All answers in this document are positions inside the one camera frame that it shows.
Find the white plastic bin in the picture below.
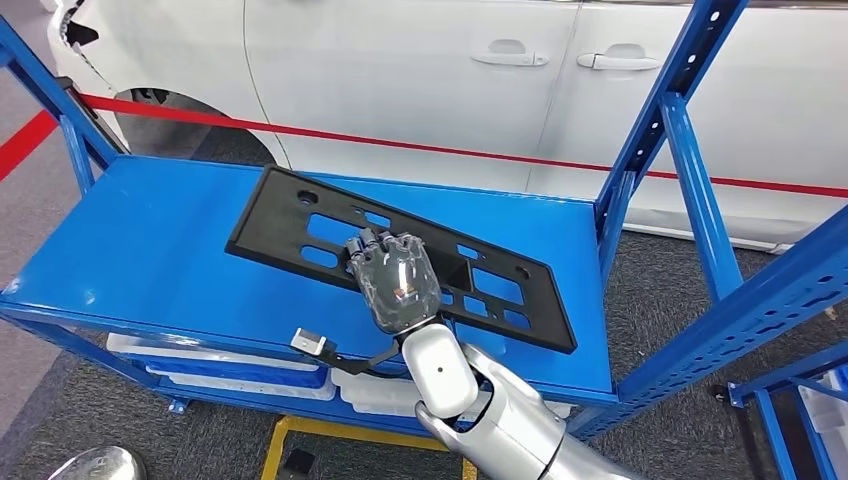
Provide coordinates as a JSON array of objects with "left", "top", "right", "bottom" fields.
[
  {"left": 329, "top": 367, "right": 572, "bottom": 420},
  {"left": 798, "top": 367, "right": 848, "bottom": 480},
  {"left": 158, "top": 372, "right": 337, "bottom": 403},
  {"left": 105, "top": 332, "right": 321, "bottom": 374}
]

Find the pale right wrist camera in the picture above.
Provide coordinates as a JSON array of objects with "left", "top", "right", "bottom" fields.
[{"left": 290, "top": 327, "right": 329, "bottom": 357}]

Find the white car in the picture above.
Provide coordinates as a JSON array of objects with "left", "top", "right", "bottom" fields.
[{"left": 39, "top": 0, "right": 848, "bottom": 253}]

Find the black plastic panel part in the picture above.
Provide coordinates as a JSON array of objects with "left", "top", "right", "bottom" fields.
[{"left": 225, "top": 164, "right": 578, "bottom": 354}]

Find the black camera bracket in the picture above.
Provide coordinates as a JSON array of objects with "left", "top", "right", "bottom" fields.
[{"left": 316, "top": 339, "right": 405, "bottom": 379}]

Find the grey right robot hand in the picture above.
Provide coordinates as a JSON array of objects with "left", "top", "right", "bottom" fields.
[{"left": 344, "top": 228, "right": 443, "bottom": 335}]

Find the black barrier post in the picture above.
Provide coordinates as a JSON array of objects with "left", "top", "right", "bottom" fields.
[{"left": 56, "top": 76, "right": 128, "bottom": 155}]

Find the red barrier belt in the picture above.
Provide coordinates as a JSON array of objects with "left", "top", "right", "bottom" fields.
[
  {"left": 78, "top": 92, "right": 848, "bottom": 200},
  {"left": 0, "top": 109, "right": 60, "bottom": 183}
]

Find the blue steel shelf rack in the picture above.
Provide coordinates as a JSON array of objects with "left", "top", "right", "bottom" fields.
[
  {"left": 712, "top": 341, "right": 848, "bottom": 480},
  {"left": 0, "top": 0, "right": 848, "bottom": 442}
]

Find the chrome barrier stanchion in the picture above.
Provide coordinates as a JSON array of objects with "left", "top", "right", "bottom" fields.
[{"left": 46, "top": 445, "right": 148, "bottom": 480}]

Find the blue plastic bin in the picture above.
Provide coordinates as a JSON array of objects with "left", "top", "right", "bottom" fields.
[{"left": 145, "top": 359, "right": 331, "bottom": 392}]

